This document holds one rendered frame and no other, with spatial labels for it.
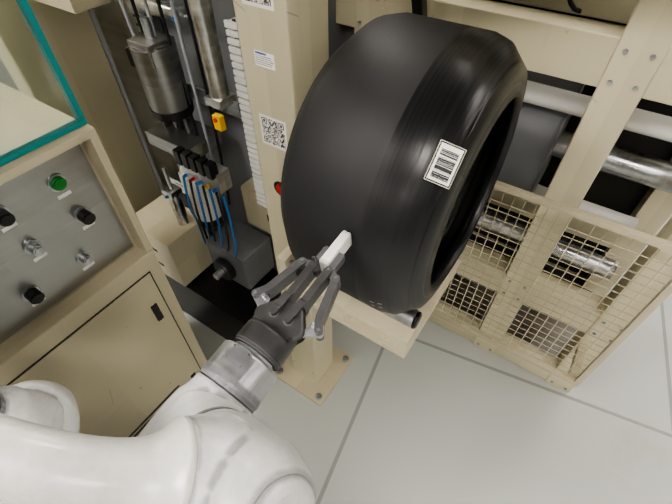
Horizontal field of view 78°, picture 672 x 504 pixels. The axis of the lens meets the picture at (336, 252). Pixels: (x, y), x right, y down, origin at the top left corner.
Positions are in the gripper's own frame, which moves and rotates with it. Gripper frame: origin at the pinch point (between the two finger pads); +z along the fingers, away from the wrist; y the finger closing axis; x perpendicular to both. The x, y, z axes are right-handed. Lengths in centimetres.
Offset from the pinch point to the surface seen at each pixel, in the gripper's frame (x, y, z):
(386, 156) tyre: -11.4, -2.1, 11.8
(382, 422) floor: 126, -6, 8
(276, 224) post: 35, 36, 19
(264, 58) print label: -10.9, 32.3, 25.2
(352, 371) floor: 128, 16, 20
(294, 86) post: -6.7, 25.9, 25.3
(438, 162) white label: -11.7, -9.3, 14.1
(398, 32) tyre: -18.6, 6.9, 31.3
